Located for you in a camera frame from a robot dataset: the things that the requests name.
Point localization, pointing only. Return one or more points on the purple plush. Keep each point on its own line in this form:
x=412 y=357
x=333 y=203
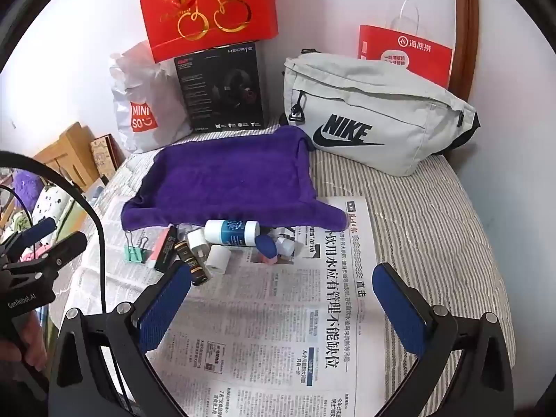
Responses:
x=21 y=189

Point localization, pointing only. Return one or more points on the brown patterned box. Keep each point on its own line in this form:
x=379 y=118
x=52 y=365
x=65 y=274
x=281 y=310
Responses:
x=104 y=152

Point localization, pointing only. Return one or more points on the white charger plug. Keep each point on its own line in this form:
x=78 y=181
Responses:
x=217 y=261
x=197 y=242

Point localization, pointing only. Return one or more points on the newspaper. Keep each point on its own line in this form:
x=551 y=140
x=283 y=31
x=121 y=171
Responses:
x=282 y=334

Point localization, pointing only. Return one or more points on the white and blue bottle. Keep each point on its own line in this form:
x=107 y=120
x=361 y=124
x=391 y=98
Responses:
x=230 y=231

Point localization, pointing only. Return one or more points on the brown wooden headboard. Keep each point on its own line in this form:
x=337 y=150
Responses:
x=467 y=30

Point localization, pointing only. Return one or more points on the polka-dot cloth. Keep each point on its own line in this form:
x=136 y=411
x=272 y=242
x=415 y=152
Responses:
x=47 y=206

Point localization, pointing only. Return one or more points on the black bottle gold print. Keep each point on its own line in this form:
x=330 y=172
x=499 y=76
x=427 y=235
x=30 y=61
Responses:
x=192 y=265

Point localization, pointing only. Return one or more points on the white plastic shopping bag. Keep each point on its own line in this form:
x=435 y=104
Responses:
x=139 y=100

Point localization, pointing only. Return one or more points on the black headset box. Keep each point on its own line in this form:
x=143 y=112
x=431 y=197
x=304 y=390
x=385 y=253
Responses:
x=221 y=87

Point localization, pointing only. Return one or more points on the purple towel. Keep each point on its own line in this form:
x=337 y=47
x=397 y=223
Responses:
x=226 y=182

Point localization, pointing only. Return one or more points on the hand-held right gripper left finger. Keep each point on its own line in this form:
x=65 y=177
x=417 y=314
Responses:
x=167 y=308

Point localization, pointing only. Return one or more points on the person's left hand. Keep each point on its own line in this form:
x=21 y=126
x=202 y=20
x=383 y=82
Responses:
x=30 y=341

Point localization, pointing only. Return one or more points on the black lighter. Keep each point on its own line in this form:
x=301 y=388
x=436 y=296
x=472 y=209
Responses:
x=168 y=254

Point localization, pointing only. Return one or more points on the grey waist bag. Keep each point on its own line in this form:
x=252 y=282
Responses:
x=369 y=108

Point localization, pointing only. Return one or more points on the red gift bag gold print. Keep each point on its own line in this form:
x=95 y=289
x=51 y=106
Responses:
x=204 y=6

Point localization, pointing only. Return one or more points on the green binder clip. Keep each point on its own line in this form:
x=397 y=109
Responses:
x=135 y=253

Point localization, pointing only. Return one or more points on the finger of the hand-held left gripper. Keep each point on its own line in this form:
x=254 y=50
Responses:
x=67 y=246
x=41 y=228

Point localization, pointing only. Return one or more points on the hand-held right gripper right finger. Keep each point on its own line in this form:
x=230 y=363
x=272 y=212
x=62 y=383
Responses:
x=399 y=308

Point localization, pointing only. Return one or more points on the small white cap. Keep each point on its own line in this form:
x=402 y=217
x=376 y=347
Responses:
x=285 y=246

